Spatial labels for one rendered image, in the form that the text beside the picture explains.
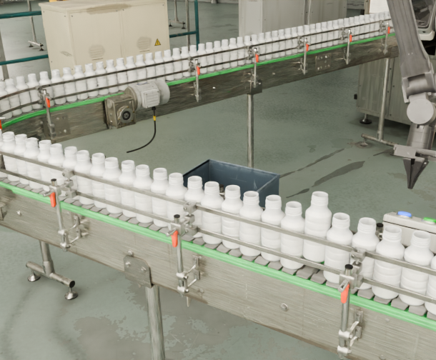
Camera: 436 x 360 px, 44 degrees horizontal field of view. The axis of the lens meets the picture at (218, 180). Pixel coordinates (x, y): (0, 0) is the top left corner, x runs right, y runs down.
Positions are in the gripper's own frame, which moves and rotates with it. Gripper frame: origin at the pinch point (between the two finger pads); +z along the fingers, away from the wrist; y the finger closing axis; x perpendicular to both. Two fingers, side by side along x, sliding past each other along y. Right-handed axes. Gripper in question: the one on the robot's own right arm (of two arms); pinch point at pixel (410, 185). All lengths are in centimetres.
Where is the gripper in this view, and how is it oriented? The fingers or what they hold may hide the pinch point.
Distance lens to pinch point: 138.9
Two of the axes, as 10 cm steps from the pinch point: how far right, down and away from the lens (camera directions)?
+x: 5.2, -0.2, 8.5
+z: -1.6, 9.8, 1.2
